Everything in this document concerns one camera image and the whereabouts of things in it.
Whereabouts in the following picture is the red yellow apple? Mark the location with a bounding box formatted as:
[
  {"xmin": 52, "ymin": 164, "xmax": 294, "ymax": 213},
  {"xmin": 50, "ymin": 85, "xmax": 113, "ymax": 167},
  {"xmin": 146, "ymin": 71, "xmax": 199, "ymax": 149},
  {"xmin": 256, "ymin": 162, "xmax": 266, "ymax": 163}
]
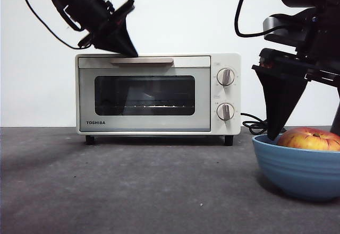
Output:
[{"xmin": 276, "ymin": 127, "xmax": 340, "ymax": 152}]

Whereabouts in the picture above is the blue ribbed bowl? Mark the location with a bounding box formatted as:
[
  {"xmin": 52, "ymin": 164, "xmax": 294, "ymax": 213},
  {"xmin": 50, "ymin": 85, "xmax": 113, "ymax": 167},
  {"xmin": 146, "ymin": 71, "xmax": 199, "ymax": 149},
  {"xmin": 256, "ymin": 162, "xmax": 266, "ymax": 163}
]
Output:
[{"xmin": 252, "ymin": 134, "xmax": 340, "ymax": 202}]

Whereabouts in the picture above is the glass oven door with handle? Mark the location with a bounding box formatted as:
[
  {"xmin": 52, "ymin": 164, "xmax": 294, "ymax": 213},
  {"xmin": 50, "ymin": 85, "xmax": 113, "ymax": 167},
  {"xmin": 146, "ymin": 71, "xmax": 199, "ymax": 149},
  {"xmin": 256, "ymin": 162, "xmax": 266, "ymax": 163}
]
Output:
[{"xmin": 78, "ymin": 56, "xmax": 212, "ymax": 133}]

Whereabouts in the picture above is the beige oven knob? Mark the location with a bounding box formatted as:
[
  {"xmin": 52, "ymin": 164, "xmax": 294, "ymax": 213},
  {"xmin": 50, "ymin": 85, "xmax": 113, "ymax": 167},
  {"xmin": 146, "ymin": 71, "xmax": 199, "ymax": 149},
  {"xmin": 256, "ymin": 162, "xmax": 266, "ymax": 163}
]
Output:
[
  {"xmin": 216, "ymin": 102, "xmax": 235, "ymax": 121},
  {"xmin": 216, "ymin": 68, "xmax": 235, "ymax": 86}
]

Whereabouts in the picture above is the cream toaster oven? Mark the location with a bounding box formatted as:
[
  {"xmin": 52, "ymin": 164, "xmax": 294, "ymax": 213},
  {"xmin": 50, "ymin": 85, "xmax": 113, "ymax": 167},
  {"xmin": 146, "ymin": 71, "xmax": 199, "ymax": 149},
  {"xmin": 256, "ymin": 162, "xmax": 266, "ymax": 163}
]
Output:
[{"xmin": 74, "ymin": 52, "xmax": 242, "ymax": 146}]

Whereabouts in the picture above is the black oven power cable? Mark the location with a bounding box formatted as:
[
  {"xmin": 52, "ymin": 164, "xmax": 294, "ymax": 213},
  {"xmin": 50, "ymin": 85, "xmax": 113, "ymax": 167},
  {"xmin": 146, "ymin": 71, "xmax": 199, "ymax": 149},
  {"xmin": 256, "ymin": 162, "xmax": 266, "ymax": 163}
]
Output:
[{"xmin": 240, "ymin": 111, "xmax": 269, "ymax": 135}]

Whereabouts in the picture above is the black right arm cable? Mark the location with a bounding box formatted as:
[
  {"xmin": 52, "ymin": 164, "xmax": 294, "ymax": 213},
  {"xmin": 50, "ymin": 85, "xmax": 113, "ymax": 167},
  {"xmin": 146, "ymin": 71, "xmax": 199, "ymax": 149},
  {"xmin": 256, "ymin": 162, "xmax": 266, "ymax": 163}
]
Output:
[{"xmin": 234, "ymin": 0, "xmax": 269, "ymax": 38}]

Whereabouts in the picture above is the metal oven wire rack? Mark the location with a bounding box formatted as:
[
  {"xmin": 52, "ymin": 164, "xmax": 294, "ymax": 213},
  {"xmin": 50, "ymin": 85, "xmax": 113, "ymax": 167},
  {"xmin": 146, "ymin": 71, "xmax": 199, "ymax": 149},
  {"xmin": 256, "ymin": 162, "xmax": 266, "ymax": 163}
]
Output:
[{"xmin": 106, "ymin": 105, "xmax": 186, "ymax": 109}]

